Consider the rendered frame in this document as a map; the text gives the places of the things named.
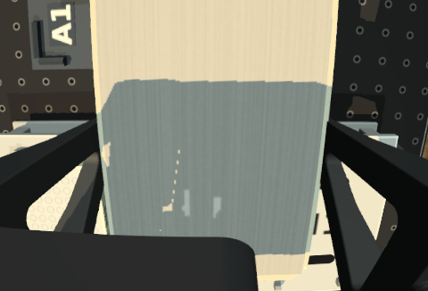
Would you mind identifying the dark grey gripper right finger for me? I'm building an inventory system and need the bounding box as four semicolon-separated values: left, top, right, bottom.
320;118;428;291

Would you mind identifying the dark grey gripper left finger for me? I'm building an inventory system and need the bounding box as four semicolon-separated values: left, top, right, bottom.
0;118;104;234

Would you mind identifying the cream multi-well plate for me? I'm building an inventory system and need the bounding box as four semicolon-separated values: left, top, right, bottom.
27;163;110;235

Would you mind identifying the cream plate with grid of square wells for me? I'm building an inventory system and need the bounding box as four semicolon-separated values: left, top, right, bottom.
90;0;339;280

